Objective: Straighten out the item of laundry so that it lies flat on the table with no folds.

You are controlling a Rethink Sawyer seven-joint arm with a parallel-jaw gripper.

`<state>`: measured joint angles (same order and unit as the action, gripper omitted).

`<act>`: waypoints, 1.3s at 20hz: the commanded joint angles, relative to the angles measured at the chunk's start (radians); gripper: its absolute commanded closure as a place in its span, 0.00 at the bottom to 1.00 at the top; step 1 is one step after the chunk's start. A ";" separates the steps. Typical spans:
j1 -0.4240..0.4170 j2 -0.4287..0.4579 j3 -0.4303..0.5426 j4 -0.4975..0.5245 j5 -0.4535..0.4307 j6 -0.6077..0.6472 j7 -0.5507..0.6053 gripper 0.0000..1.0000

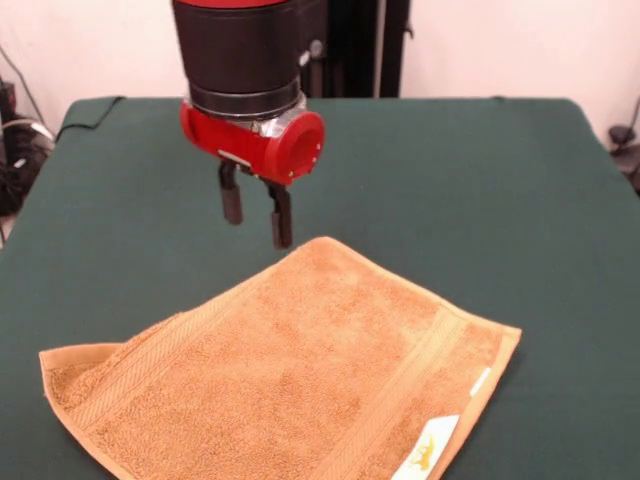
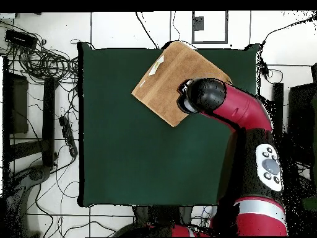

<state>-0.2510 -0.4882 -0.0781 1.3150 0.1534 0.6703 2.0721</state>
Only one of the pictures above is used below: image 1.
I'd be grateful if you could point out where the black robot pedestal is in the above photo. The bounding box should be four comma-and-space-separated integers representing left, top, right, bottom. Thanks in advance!
299, 0, 414, 100

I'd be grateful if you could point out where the dark green table cloth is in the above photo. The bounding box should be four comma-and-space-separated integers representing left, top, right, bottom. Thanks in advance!
0, 96, 640, 480

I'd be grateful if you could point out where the bundle of dark cables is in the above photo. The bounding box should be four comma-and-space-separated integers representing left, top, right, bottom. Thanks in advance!
0, 112, 57, 217

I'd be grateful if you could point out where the tan terry towel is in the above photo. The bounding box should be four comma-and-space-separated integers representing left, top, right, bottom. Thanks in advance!
38, 236, 524, 480

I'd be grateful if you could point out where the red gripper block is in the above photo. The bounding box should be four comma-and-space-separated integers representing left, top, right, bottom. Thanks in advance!
178, 99, 327, 251

